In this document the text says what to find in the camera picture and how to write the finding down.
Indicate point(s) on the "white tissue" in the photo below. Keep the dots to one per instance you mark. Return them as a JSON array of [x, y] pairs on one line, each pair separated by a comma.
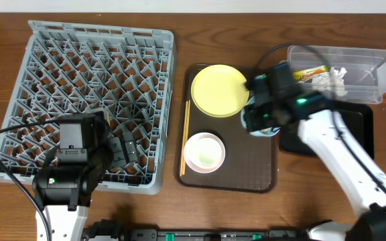
[[332, 80]]

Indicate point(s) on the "grey dish rack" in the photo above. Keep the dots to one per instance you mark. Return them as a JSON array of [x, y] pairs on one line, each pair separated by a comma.
[[69, 68]]

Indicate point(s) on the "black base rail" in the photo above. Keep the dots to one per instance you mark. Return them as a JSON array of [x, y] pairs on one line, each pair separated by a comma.
[[193, 234]]

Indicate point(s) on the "light blue bowl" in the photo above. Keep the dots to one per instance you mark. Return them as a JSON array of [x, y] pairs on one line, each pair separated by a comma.
[[270, 132]]

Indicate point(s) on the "brown serving tray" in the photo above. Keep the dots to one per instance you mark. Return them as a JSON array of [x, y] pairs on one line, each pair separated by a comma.
[[250, 164]]

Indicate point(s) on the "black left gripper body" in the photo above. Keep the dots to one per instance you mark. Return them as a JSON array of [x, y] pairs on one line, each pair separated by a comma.
[[113, 152]]

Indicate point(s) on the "green orange snack wrapper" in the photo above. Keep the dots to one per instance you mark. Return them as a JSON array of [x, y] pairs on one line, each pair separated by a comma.
[[304, 75]]

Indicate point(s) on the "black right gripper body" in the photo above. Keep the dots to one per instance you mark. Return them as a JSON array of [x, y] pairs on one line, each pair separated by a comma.
[[251, 118]]

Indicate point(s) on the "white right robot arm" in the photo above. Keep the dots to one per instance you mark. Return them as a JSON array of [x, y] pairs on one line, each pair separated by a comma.
[[322, 129]]

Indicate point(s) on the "black rectangular tray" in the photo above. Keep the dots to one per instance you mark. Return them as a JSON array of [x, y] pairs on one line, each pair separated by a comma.
[[357, 117]]

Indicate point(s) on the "clear plastic bin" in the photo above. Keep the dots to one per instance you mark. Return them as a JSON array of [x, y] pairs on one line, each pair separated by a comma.
[[364, 79]]

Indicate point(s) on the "pink bowl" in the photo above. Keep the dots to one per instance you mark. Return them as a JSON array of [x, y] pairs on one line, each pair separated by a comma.
[[204, 152]]

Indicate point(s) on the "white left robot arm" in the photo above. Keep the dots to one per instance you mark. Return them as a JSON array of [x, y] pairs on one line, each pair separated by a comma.
[[73, 170]]

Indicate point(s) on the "yellow round plate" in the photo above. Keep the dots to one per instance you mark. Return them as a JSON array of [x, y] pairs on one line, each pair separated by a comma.
[[219, 90]]

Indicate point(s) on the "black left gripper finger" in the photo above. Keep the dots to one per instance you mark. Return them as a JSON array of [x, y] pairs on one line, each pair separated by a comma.
[[129, 147], [119, 159]]

